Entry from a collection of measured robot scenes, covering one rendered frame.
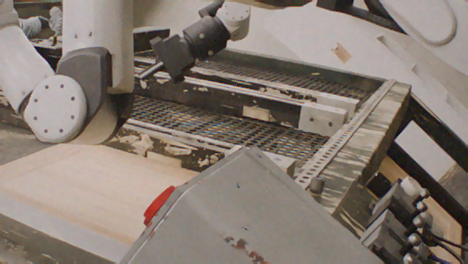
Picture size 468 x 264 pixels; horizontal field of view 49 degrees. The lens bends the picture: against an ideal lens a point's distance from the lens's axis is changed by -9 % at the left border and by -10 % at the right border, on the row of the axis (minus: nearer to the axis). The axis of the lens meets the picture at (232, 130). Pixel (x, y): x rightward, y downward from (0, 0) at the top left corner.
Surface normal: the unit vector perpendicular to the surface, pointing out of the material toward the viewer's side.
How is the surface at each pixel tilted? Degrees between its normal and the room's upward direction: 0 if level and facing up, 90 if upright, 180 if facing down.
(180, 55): 100
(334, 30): 90
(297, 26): 90
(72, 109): 90
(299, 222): 90
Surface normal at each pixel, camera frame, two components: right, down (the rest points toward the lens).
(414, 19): -0.39, 0.21
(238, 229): 0.56, -0.72
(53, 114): -0.18, -0.04
